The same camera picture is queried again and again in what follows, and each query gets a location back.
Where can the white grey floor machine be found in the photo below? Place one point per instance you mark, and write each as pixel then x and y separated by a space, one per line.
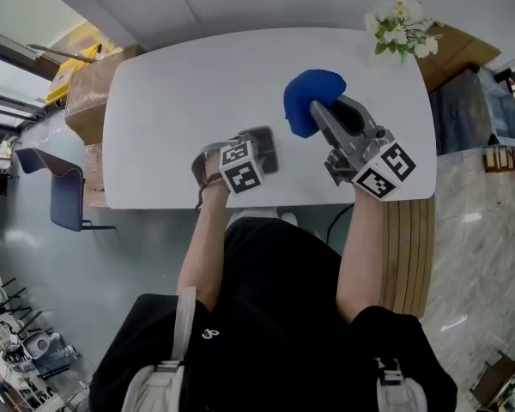
pixel 38 350

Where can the yellow bag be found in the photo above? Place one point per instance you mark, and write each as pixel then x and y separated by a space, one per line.
pixel 66 77

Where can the wooden crate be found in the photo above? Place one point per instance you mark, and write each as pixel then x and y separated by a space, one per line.
pixel 506 159

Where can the white flowers in vase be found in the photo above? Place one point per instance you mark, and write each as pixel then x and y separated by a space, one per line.
pixel 399 24

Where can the person's left forearm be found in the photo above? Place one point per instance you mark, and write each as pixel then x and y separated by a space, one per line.
pixel 201 256

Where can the white shoe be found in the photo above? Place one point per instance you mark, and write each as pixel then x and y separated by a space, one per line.
pixel 289 218

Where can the slatted wooden bench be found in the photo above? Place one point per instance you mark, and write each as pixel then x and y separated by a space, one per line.
pixel 407 256

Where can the person's left hand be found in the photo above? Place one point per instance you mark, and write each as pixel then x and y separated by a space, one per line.
pixel 213 167

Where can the grey metal pole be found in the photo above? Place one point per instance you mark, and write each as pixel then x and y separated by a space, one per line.
pixel 60 52

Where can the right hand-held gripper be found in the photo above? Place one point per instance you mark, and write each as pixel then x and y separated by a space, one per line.
pixel 382 170

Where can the person's black shirt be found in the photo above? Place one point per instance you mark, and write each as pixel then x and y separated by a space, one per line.
pixel 283 316

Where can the person's right forearm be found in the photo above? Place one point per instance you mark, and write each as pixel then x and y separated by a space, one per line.
pixel 362 260

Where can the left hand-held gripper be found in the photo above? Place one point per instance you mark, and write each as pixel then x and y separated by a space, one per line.
pixel 240 170

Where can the black metal rack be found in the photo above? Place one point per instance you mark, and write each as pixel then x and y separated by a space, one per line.
pixel 21 307

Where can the dark blue chair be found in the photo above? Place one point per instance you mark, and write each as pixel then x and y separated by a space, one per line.
pixel 66 195

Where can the glass sliding door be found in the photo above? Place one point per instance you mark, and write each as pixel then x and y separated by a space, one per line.
pixel 8 92

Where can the taped cardboard box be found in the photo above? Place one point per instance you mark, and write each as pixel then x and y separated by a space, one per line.
pixel 95 174

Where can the blue cloth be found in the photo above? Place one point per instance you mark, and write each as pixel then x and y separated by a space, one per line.
pixel 309 92

